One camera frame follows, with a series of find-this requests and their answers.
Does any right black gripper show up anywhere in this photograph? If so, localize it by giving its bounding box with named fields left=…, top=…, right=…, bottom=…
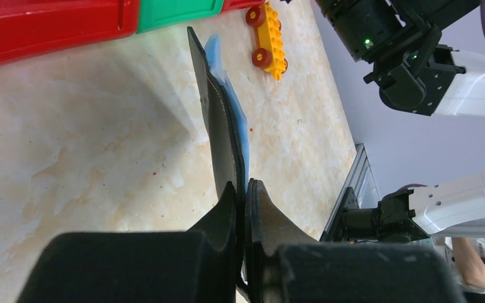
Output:
left=317, top=0, right=480, bottom=63

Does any red plastic bin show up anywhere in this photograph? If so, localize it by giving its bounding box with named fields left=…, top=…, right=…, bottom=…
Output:
left=0, top=0, right=140, bottom=64
left=221, top=0, right=265, bottom=13

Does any yellow toy block car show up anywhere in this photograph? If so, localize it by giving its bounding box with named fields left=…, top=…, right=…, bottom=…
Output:
left=245, top=2, right=288, bottom=81

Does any left red plastic bin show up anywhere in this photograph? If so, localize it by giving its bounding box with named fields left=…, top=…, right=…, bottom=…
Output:
left=0, top=0, right=140, bottom=64

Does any person's forearm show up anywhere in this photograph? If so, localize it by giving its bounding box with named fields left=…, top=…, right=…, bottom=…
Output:
left=452, top=237, right=485, bottom=294

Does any right red plastic bin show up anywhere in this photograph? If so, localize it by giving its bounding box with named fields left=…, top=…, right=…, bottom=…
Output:
left=221, top=0, right=265, bottom=13

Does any black leather card holder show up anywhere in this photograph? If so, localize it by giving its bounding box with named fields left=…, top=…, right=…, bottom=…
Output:
left=186, top=26, right=251, bottom=201

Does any green plastic bin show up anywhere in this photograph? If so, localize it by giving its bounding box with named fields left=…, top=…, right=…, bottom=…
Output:
left=137, top=0, right=224, bottom=33

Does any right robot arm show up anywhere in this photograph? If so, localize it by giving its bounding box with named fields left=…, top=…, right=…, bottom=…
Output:
left=312, top=4, right=485, bottom=208

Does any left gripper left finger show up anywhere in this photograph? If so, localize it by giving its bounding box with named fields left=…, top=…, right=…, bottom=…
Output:
left=18, top=182, right=239, bottom=302

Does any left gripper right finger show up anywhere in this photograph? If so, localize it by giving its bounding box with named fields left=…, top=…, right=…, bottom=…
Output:
left=245, top=179, right=465, bottom=302

